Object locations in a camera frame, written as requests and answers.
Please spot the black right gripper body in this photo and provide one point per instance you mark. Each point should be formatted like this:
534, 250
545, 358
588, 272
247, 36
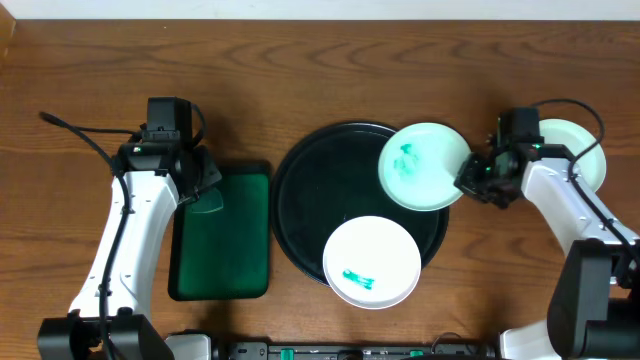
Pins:
482, 180

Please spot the green and yellow sponge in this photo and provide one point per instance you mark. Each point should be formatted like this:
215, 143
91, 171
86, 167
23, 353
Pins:
209, 202

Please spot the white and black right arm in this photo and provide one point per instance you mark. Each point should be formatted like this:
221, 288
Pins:
594, 310

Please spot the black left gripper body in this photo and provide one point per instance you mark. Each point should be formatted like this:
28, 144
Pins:
205, 176

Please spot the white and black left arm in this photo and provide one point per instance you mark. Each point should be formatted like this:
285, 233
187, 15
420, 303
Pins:
113, 308

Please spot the white stained plate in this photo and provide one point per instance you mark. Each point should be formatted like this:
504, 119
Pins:
371, 262

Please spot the green rectangular water tray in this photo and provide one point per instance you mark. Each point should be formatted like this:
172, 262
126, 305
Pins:
225, 255

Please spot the round black tray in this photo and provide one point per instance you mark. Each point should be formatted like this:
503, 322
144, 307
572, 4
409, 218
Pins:
330, 177

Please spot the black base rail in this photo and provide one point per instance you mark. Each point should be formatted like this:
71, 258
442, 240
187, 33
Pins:
264, 351

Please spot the mint green stained plate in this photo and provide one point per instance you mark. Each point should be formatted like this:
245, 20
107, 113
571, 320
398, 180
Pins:
418, 165

